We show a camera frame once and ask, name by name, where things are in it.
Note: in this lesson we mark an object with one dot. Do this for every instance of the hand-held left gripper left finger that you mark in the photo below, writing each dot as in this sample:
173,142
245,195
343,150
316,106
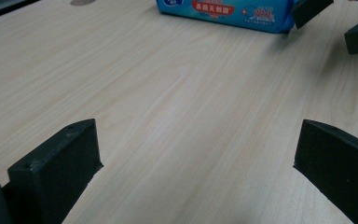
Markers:
56,168

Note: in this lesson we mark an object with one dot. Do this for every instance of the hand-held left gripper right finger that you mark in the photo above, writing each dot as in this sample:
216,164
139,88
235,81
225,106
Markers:
338,161

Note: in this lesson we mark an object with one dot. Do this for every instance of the blue wet wipes pack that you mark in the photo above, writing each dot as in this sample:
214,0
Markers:
230,15

